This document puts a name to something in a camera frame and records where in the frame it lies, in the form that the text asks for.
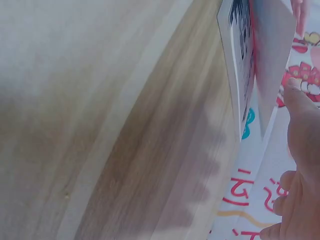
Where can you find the white colourful picture book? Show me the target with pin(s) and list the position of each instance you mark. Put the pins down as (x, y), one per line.
(271, 50)

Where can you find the person's left fingers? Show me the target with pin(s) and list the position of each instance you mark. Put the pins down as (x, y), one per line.
(301, 13)

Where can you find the person's left hand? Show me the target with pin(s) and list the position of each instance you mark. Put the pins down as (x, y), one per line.
(301, 13)

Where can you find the person's right hand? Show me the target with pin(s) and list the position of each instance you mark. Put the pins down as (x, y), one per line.
(306, 140)

